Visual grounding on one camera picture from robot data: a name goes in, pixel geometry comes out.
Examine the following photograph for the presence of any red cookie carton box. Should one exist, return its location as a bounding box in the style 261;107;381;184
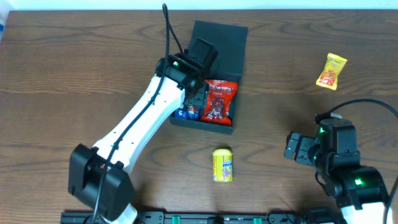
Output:
187;106;200;121

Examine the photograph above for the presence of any red Hacks candy bag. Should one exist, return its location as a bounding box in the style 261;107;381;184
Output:
200;80;238;126

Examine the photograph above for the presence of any yellow Mentos gum bottle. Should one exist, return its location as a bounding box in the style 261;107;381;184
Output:
213;149;233;182

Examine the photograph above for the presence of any yellow snack packet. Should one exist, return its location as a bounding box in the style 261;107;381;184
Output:
315;53;347;90

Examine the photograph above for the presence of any blue Eclipse mints box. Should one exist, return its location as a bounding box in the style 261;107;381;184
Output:
174;109;188;119

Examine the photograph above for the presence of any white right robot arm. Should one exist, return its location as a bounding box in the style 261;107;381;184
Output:
284;113;393;223

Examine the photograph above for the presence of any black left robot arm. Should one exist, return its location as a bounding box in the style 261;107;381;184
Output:
68;39;218;223

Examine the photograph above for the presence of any dark green open box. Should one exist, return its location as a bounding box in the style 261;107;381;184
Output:
169;20;248;134

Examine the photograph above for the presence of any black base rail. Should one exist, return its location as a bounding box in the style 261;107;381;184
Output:
60;210;343;224

